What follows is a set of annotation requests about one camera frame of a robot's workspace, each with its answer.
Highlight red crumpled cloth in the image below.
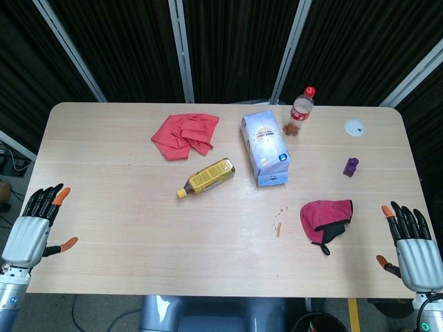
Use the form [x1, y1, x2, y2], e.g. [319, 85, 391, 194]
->
[150, 113, 220, 162]

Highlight yellow label tea bottle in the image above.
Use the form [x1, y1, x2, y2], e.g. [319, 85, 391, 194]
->
[177, 158, 237, 200]

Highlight grey metal frame post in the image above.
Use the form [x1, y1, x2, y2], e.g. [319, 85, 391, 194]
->
[379, 36, 443, 108]
[168, 0, 195, 104]
[269, 0, 313, 105]
[33, 0, 107, 103]
[0, 129, 37, 163]

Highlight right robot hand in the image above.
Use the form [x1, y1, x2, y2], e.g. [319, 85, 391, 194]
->
[375, 201, 442, 292]

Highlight magenta black pouch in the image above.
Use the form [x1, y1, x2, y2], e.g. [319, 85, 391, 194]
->
[299, 199, 354, 256]

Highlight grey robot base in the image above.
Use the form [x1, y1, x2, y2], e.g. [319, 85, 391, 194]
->
[138, 294, 288, 332]

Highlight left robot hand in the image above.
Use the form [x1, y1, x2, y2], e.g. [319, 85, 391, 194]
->
[1, 183, 79, 269]

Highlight white round table grommet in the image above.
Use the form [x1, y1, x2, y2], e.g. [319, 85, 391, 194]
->
[344, 118, 367, 138]

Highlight black waste bin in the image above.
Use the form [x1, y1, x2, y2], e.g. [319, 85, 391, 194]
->
[292, 311, 351, 332]

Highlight red cap cola bottle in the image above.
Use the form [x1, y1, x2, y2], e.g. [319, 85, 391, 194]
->
[282, 86, 316, 137]

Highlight purple toy block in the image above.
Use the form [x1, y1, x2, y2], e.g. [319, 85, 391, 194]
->
[342, 157, 360, 178]

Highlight light blue paper bag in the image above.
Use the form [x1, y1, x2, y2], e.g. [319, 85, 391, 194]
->
[239, 110, 290, 188]

